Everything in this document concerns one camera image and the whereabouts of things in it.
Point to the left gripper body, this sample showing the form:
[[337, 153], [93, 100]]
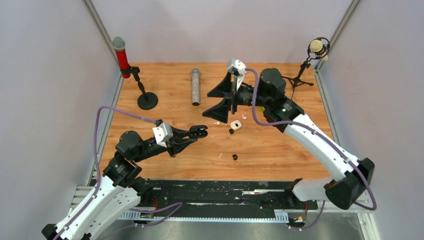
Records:
[[170, 144]]

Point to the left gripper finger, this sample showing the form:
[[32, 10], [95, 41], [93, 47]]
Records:
[[181, 134], [179, 144]]

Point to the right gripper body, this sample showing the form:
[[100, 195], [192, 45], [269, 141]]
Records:
[[233, 100]]

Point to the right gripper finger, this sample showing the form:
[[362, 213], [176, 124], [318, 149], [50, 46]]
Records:
[[219, 112], [224, 88]]

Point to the black earbud charging case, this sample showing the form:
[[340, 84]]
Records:
[[198, 132]]

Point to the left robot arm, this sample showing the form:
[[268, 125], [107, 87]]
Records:
[[120, 187]]

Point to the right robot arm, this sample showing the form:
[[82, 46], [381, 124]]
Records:
[[349, 175]]

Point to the white earbud case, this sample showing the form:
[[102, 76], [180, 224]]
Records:
[[235, 125]]

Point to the silver glitter microphone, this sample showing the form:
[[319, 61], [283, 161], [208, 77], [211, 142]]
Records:
[[195, 87]]

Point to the beige condenser microphone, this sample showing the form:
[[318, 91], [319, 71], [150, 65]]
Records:
[[317, 50]]

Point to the black tripod mic stand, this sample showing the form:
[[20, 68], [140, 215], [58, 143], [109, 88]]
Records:
[[297, 81]]

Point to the red glitter microphone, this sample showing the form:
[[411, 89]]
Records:
[[119, 45]]

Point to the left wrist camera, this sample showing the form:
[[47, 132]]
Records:
[[162, 134]]

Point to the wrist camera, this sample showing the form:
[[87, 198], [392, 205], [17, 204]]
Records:
[[237, 68], [162, 134]]

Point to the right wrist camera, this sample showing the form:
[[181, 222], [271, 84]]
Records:
[[237, 68]]

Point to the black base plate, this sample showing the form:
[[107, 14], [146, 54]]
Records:
[[225, 199]]

